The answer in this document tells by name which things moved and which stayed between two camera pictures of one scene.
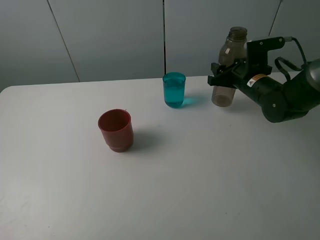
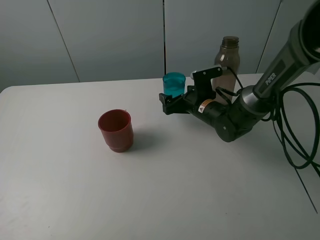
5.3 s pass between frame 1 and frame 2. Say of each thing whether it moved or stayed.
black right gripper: moved
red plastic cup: stayed
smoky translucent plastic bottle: moved
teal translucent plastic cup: stayed
